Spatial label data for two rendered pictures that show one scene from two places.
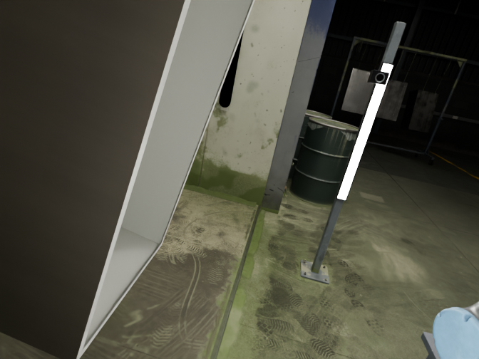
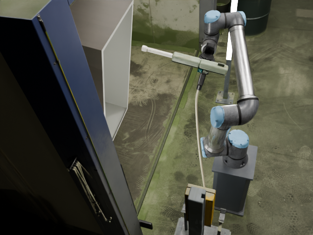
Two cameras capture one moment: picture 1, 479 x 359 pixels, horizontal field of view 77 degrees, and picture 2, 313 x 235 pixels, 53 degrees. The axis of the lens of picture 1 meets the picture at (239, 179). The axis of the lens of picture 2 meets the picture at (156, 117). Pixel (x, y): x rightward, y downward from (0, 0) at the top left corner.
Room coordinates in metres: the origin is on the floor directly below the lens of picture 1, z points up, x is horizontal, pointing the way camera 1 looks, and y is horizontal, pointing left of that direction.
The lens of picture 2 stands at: (-0.86, -0.63, 2.71)
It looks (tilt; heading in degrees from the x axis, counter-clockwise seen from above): 48 degrees down; 17
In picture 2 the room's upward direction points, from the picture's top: 8 degrees counter-clockwise
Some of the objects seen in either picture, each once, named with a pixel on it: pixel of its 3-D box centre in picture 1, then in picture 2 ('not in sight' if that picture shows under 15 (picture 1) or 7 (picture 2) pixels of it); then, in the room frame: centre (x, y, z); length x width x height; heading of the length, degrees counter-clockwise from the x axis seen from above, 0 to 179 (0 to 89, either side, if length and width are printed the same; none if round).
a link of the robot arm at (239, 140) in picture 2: not in sight; (236, 143); (0.56, -0.76, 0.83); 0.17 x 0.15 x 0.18; 104
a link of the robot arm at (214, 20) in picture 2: not in sight; (213, 22); (0.80, -0.54, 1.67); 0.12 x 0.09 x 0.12; 104
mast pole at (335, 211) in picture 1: (351, 166); (231, 39); (1.84, -0.67, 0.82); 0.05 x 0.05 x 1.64; 83
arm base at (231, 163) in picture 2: not in sight; (235, 154); (0.56, -0.77, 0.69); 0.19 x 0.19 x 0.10
